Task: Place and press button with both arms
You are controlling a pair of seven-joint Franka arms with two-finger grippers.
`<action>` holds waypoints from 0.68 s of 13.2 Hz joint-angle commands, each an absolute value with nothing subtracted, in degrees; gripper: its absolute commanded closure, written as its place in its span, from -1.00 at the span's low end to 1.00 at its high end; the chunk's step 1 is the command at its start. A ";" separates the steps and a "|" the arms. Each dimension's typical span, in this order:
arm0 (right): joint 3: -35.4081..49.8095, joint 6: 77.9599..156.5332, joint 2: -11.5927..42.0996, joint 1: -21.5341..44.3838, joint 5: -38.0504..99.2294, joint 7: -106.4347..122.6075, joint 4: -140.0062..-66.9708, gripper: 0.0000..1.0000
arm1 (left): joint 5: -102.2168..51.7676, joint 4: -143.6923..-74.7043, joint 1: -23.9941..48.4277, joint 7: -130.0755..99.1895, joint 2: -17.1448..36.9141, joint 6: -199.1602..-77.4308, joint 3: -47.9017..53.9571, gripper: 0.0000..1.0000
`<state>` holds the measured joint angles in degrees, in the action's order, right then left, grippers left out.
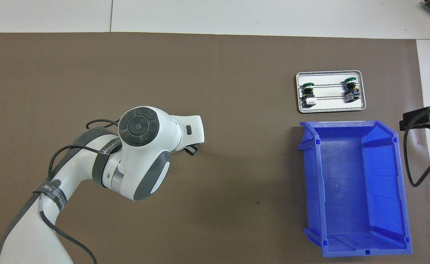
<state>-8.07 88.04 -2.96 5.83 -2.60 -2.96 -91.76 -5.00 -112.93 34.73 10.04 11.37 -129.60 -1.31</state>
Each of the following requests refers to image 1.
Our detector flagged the brown table mat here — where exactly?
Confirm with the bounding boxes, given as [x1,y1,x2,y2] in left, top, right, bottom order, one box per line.
[0,32,430,264]

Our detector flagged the silver metal tray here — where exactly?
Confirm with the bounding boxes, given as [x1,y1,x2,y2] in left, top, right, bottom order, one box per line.
[296,70,367,113]

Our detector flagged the blue plastic storage bin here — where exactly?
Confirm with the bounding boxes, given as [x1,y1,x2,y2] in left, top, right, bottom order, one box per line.
[297,120,413,258]

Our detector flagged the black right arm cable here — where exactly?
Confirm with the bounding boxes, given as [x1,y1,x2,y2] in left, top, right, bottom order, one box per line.
[404,106,430,188]

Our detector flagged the green push button switch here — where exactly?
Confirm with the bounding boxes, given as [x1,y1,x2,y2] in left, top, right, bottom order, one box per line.
[300,81,317,108]
[343,78,360,103]

